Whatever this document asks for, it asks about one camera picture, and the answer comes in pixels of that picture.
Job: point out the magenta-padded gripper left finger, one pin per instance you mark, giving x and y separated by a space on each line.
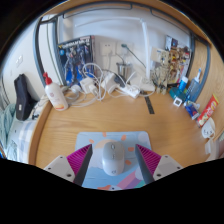
60 166

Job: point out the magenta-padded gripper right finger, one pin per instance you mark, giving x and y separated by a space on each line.
166 165

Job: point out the white grey computer mouse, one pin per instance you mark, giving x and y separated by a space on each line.
113 158

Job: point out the pastel cloud print mouse pad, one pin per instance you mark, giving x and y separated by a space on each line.
96 138

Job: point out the white checked bedding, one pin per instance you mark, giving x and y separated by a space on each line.
21 140

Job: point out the clear plastic cup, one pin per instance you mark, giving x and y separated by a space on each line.
211 146

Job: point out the white cat-face mug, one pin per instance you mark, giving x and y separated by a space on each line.
208 129

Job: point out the black flat strip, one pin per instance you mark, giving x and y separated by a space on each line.
149 105

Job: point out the small white desk clock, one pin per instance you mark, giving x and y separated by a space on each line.
177 102

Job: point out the red chip canister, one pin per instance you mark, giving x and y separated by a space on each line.
208 110

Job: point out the teal knitted blanket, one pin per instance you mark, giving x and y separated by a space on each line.
6 123

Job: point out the white red-capped pump lotion bottle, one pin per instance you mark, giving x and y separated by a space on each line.
56 96

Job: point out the teal round container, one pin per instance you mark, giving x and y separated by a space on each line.
176 93

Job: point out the black bag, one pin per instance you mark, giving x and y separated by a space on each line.
24 98

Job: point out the blue spray bottle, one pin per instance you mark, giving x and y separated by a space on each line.
194 88

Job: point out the white power strip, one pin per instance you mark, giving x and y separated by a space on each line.
130 91

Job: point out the blue white can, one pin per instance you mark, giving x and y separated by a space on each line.
183 84

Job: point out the white charger block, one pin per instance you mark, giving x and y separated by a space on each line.
108 82
88 85

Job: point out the beige robot model figure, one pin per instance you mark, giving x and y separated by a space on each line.
160 78

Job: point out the metal cup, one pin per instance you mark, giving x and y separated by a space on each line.
124 70

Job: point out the colourful model kit box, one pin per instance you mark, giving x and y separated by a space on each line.
180 60

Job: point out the blue robot model kit box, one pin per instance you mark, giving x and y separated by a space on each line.
75 56

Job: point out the wooden shelf unit with items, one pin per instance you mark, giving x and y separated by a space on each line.
173 11

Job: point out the grey metal desk frame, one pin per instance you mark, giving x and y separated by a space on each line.
35 50

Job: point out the white wall socket plate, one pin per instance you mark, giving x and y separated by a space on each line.
107 48
119 50

